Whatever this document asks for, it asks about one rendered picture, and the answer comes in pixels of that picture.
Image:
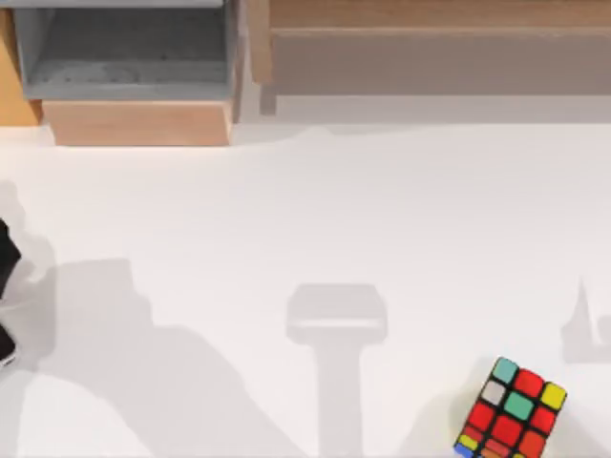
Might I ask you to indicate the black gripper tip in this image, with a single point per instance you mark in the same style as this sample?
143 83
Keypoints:
6 253

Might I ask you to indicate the wooden cupboard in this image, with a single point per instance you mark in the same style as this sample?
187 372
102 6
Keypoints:
12 71

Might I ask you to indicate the wooden open shelf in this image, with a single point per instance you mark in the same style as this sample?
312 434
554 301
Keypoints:
429 52

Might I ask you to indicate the pale wooden drawer front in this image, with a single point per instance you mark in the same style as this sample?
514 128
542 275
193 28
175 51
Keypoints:
138 123

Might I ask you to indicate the multicoloured puzzle cube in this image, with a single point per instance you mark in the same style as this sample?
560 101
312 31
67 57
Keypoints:
513 410

